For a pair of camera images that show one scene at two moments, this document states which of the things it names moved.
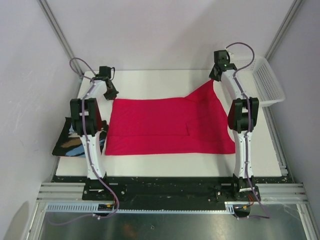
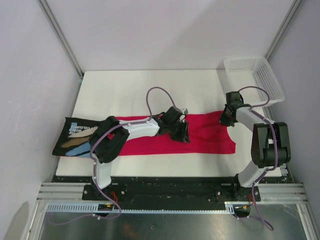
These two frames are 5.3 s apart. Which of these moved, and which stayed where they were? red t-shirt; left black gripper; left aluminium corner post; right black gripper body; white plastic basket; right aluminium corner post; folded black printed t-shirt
Moved: red t-shirt; left black gripper; right black gripper body
Stayed: left aluminium corner post; white plastic basket; folded black printed t-shirt; right aluminium corner post
